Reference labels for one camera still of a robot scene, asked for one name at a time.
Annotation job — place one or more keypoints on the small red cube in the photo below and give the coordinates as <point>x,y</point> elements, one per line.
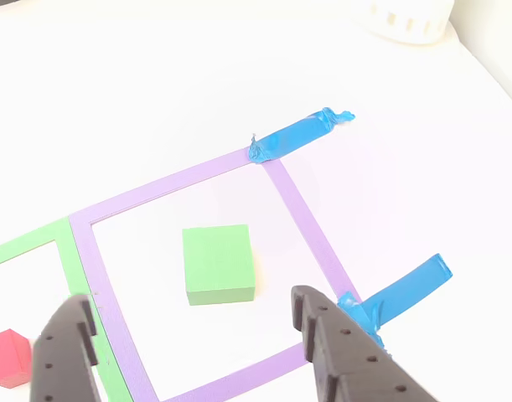
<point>8,360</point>

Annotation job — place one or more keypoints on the green cube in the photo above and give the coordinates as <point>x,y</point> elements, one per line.
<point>218,259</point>

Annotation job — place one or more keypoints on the blue tape strip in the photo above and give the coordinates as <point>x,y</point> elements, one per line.
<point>402,293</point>
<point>293,136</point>

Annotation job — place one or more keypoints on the white slotted printed cylinder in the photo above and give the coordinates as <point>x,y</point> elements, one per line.
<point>410,21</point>

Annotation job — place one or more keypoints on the green square frame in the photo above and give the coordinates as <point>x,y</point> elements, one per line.
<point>71,259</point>

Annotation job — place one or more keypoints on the purple square frame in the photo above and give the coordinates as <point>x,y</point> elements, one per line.
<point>306,218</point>

